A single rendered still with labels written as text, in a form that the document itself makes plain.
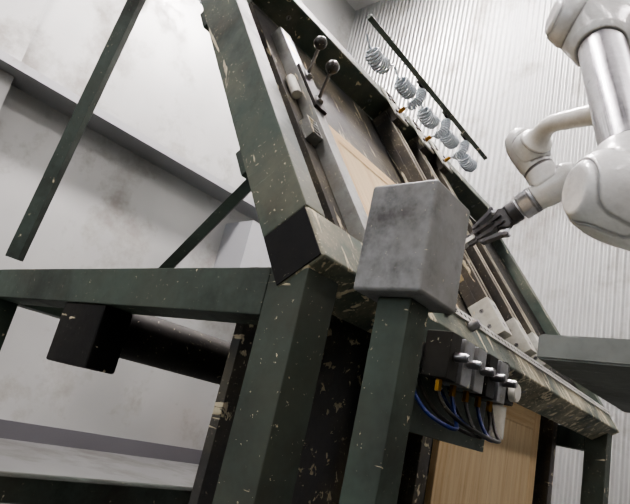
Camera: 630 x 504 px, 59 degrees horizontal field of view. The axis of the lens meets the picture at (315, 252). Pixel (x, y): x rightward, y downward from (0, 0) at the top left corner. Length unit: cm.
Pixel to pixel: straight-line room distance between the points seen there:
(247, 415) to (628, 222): 68
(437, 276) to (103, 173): 416
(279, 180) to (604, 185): 56
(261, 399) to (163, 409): 423
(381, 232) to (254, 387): 33
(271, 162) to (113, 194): 377
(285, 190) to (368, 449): 49
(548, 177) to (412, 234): 112
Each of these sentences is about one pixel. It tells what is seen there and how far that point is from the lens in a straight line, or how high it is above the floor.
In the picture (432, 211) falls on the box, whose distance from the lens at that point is 86.
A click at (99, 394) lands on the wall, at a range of 484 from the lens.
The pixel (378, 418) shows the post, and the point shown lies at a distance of 84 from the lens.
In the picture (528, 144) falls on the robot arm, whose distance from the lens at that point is 196.
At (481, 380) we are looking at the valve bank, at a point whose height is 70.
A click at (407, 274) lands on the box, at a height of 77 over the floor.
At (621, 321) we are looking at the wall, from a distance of 428.
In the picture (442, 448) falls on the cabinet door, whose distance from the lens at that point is 190.
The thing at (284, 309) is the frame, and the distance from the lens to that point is 96.
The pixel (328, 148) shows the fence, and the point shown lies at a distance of 143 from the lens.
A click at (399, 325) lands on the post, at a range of 85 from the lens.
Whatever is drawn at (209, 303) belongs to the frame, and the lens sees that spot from 110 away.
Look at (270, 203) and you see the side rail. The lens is 108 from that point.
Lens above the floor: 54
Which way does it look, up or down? 17 degrees up
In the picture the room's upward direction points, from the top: 13 degrees clockwise
